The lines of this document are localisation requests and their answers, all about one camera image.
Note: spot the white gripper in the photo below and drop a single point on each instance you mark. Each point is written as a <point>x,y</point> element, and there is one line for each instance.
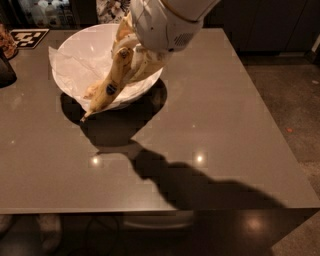
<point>159,25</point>

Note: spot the yellow banana with sticker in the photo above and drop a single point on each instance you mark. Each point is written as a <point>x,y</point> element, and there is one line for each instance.
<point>110,88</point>

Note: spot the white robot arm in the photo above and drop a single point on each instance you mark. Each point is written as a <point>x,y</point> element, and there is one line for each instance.
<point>156,29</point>

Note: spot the white bowl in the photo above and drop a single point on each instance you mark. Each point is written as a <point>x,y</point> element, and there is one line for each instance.
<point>76,50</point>

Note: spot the yellow banana behind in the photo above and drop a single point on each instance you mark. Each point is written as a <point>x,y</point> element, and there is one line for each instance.
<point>91,89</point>

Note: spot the white paper liner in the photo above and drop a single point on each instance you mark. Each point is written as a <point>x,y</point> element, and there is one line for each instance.
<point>73,66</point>

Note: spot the bottles on background shelf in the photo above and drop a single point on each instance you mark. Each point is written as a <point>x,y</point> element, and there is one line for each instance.
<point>54,14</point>

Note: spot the black white marker tag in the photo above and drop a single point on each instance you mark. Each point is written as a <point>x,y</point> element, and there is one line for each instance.
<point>28,38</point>

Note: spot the brown patterned jar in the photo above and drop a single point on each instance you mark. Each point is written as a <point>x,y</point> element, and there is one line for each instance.
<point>7,43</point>

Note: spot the dark object at left edge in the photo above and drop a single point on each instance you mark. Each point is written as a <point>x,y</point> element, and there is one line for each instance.
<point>7,74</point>

